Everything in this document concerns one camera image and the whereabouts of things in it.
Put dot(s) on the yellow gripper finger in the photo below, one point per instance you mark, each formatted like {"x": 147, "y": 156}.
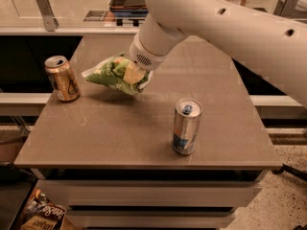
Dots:
{"x": 133, "y": 74}

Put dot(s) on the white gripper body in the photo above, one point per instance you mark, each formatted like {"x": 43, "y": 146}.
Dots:
{"x": 146, "y": 57}

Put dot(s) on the green jalapeno chip bag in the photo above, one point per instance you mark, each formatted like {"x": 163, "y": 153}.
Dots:
{"x": 110, "y": 73}

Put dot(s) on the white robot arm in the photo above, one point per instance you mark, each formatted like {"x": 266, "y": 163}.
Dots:
{"x": 271, "y": 46}

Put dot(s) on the silver blue energy drink can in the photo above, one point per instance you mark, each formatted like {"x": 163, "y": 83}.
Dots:
{"x": 186, "y": 125}

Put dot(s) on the orange soda can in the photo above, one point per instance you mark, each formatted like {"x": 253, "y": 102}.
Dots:
{"x": 62, "y": 78}

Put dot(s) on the upper white drawer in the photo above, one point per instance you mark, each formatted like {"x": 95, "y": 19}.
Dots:
{"x": 156, "y": 194}

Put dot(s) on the white drawer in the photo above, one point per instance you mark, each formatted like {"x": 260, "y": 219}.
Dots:
{"x": 156, "y": 194}
{"x": 155, "y": 220}

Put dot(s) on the lower white drawer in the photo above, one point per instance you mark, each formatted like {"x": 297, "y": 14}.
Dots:
{"x": 155, "y": 220}

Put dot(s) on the left metal bracket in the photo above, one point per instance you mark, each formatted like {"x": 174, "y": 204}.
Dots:
{"x": 49, "y": 20}

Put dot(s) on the metal bracket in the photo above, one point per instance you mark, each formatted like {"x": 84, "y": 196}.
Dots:
{"x": 291, "y": 8}
{"x": 49, "y": 20}

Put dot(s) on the right metal bracket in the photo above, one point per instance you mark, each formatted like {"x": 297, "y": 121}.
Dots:
{"x": 291, "y": 8}

